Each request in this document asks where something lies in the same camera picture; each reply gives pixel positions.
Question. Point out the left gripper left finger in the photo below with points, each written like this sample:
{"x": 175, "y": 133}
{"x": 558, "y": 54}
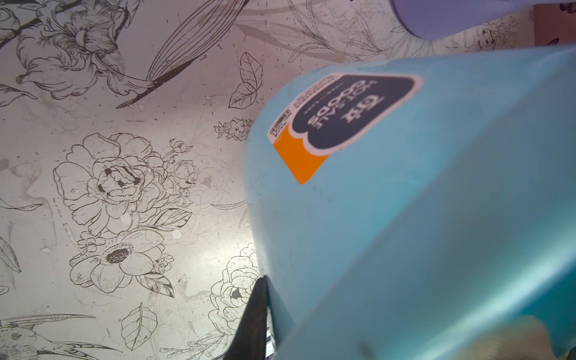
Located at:
{"x": 249, "y": 342}

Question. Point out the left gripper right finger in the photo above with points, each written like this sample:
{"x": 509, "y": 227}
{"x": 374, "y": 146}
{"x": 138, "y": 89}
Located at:
{"x": 282, "y": 322}

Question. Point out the blue bucket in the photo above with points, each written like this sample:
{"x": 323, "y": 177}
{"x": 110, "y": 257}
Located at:
{"x": 405, "y": 208}

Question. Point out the purple plastic bucket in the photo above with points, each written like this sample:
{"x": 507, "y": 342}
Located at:
{"x": 436, "y": 19}

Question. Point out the yellow microfiber cloth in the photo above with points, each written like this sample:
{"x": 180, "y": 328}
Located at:
{"x": 523, "y": 338}

